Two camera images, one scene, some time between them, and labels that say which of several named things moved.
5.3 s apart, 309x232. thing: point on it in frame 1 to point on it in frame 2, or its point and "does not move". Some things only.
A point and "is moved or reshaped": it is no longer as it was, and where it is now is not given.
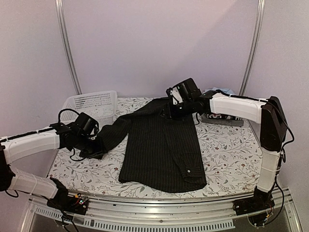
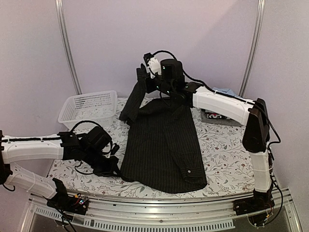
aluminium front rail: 157,212 does not move
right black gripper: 169,113 to 149,88
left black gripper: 99,151 to 112,167
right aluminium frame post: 253,47 does not move
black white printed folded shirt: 223,116 does not move
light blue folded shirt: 226,90 does not move
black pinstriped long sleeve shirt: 160,152 is moved or reshaped
